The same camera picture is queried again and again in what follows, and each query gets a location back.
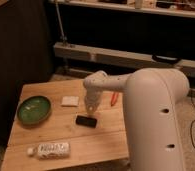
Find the wooden table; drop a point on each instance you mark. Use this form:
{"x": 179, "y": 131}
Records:
{"x": 107, "y": 141}

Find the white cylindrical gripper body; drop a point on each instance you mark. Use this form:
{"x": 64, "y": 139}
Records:
{"x": 91, "y": 104}

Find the black object on shelf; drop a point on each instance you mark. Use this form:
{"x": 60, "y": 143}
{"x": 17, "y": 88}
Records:
{"x": 165, "y": 59}

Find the plastic water bottle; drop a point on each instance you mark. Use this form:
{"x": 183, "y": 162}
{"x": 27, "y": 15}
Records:
{"x": 49, "y": 150}

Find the green bowl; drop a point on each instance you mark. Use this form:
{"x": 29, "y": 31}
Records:
{"x": 34, "y": 110}

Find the metal shelf unit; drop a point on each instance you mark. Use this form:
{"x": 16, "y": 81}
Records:
{"x": 121, "y": 35}

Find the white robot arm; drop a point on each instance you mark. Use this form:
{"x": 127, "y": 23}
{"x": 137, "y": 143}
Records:
{"x": 149, "y": 99}

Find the black eraser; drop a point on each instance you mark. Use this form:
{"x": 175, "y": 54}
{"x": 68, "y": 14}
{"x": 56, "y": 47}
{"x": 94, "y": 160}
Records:
{"x": 86, "y": 121}

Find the white sponge pad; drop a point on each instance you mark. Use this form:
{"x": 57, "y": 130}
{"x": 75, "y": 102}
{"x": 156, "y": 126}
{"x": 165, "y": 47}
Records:
{"x": 70, "y": 101}

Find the orange carrot toy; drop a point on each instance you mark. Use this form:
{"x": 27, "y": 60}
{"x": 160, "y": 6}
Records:
{"x": 114, "y": 98}

